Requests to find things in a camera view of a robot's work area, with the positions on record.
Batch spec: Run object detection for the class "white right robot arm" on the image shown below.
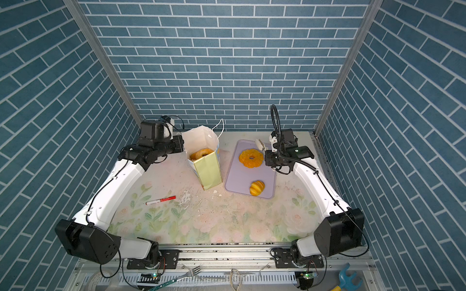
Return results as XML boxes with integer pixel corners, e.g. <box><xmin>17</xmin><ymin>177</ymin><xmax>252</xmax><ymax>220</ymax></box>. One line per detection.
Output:
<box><xmin>265</xmin><ymin>146</ymin><xmax>365</xmax><ymax>258</ymax></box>

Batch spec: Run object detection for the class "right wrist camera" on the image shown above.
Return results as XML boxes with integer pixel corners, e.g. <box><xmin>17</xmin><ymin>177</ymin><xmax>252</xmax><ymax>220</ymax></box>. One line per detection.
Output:
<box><xmin>269</xmin><ymin>129</ymin><xmax>298</xmax><ymax>152</ymax></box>

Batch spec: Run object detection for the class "aluminium corner post right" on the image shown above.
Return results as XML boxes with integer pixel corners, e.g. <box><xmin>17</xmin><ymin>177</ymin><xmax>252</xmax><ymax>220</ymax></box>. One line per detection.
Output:
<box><xmin>314</xmin><ymin>0</ymin><xmax>383</xmax><ymax>137</ymax></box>

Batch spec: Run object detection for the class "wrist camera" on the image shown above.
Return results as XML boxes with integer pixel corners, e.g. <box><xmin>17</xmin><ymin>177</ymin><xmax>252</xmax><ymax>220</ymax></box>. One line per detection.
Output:
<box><xmin>137</xmin><ymin>115</ymin><xmax>174</xmax><ymax>147</ymax></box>
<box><xmin>269</xmin><ymin>129</ymin><xmax>298</xmax><ymax>152</ymax></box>

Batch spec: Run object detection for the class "floral paper bag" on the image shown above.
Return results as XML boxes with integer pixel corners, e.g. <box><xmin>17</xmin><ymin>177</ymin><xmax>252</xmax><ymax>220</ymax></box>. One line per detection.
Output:
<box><xmin>182</xmin><ymin>119</ymin><xmax>225</xmax><ymax>190</ymax></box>

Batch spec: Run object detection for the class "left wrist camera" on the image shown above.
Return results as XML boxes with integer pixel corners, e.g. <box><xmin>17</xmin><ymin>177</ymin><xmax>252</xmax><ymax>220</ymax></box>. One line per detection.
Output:
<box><xmin>137</xmin><ymin>115</ymin><xmax>174</xmax><ymax>147</ymax></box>

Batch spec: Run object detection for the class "orange ring bread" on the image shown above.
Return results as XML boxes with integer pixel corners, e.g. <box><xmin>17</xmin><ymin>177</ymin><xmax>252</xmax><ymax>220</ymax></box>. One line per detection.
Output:
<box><xmin>239</xmin><ymin>149</ymin><xmax>264</xmax><ymax>169</ymax></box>

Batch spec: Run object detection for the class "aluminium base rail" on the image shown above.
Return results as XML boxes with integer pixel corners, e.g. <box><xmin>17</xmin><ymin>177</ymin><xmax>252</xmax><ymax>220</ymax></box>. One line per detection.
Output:
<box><xmin>65</xmin><ymin>243</ymin><xmax>385</xmax><ymax>291</ymax></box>

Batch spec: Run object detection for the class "black corrugated cable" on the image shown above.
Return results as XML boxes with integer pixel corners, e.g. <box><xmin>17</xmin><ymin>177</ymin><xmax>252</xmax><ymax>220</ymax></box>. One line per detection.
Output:
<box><xmin>269</xmin><ymin>104</ymin><xmax>350</xmax><ymax>215</ymax></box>

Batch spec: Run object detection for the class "metal fork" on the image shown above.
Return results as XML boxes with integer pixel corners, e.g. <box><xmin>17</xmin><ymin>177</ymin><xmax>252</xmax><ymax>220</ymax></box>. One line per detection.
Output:
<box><xmin>149</xmin><ymin>266</ymin><xmax>201</xmax><ymax>291</ymax></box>

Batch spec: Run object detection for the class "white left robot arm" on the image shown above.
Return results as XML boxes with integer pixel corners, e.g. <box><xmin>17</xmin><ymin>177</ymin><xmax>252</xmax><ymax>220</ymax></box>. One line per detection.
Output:
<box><xmin>55</xmin><ymin>135</ymin><xmax>184</xmax><ymax>268</ymax></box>

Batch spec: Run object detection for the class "aluminium corner post left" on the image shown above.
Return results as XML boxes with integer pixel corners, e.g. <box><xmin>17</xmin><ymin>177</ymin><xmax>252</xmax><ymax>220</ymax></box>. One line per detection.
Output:
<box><xmin>63</xmin><ymin>0</ymin><xmax>142</xmax><ymax>125</ymax></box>

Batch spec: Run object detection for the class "striped yellow bun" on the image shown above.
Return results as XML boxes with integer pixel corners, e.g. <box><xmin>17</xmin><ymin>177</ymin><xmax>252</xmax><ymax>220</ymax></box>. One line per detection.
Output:
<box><xmin>250</xmin><ymin>180</ymin><xmax>265</xmax><ymax>196</ymax></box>

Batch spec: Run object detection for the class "aluminium corner post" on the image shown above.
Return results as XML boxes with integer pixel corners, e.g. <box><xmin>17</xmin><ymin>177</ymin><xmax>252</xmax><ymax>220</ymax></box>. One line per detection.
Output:
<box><xmin>63</xmin><ymin>0</ymin><xmax>142</xmax><ymax>125</ymax></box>
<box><xmin>314</xmin><ymin>0</ymin><xmax>383</xmax><ymax>137</ymax></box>

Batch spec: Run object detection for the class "blue toy wrench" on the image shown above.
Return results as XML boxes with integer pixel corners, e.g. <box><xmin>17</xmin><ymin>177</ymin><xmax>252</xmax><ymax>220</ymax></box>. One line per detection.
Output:
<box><xmin>331</xmin><ymin>263</ymin><xmax>363</xmax><ymax>291</ymax></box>

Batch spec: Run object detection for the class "red white marker pen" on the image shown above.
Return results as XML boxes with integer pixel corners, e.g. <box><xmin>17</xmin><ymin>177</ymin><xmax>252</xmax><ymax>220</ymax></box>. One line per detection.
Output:
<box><xmin>145</xmin><ymin>195</ymin><xmax>176</xmax><ymax>206</ymax></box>

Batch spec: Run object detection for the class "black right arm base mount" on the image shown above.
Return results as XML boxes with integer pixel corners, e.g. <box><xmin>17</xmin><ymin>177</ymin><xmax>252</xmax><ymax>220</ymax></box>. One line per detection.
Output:
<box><xmin>269</xmin><ymin>246</ymin><xmax>324</xmax><ymax>269</ymax></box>

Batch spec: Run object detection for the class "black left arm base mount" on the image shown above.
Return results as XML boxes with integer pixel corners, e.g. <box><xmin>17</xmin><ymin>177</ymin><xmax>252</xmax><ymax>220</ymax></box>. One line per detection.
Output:
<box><xmin>127</xmin><ymin>249</ymin><xmax>180</xmax><ymax>270</ymax></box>

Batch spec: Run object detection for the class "lilac plastic tray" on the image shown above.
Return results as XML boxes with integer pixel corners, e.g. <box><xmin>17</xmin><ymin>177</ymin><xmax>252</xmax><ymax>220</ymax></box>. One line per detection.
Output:
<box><xmin>224</xmin><ymin>139</ymin><xmax>276</xmax><ymax>199</ymax></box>

